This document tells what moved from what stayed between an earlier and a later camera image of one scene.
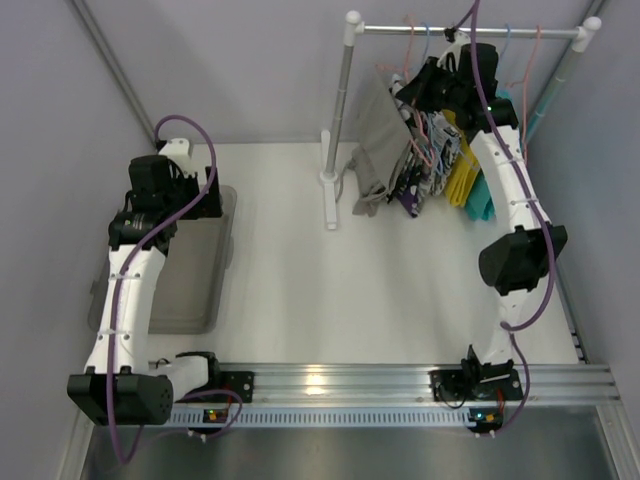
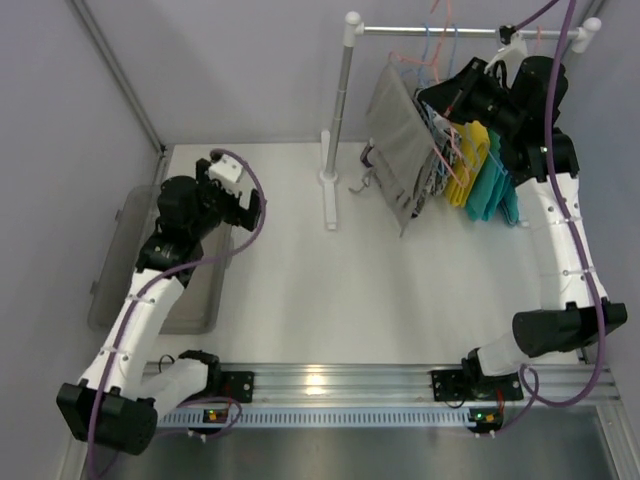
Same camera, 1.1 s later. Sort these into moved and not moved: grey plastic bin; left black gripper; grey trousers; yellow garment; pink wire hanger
Moved: left black gripper; grey trousers; pink wire hanger
Not moved: yellow garment; grey plastic bin
